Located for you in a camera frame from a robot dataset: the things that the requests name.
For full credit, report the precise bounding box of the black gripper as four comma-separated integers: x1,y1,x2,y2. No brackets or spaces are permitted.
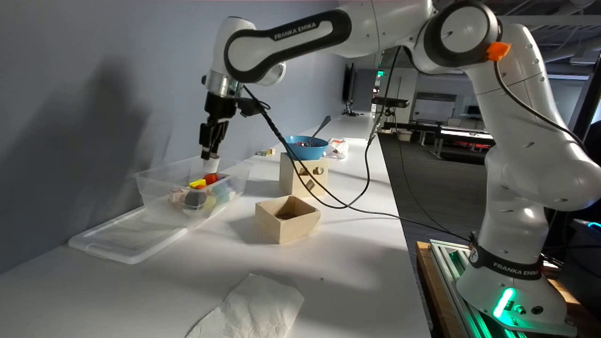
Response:
198,92,241,159

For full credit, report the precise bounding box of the blue plastic bowl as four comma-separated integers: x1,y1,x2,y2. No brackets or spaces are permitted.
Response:
281,133,331,161

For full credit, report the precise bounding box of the clear plastic lunchbox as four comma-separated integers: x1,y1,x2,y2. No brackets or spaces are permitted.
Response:
134,155,253,229

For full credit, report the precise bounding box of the wooden shape sorter cube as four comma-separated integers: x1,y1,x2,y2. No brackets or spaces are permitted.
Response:
279,152,330,201

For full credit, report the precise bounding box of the green cylinder block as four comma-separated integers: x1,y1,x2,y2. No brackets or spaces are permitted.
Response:
215,184,238,204

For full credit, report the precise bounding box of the background work desk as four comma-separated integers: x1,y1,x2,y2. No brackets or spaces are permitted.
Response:
375,118,500,165

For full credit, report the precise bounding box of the open wooden box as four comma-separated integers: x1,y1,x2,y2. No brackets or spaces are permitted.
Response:
254,193,324,246

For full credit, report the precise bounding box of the metal spoon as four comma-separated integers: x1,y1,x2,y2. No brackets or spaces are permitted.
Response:
309,114,335,142

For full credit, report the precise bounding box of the white paper towel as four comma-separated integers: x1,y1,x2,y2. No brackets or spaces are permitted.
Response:
185,272,307,338

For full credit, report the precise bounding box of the small white red carton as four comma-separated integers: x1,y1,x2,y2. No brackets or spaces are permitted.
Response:
330,137,350,161

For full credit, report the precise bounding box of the black round cup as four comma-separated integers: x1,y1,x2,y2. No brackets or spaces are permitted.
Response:
183,189,208,212

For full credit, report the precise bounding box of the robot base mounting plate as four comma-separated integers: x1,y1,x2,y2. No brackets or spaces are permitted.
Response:
416,236,601,338

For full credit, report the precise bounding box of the clear plastic lunchbox lid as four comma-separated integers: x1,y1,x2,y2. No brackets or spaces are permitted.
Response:
67,204,191,266

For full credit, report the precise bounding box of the white coffee pod container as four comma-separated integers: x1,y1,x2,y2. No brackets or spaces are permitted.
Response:
202,155,224,174

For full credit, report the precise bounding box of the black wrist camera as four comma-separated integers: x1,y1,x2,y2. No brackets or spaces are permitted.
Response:
236,95,271,120

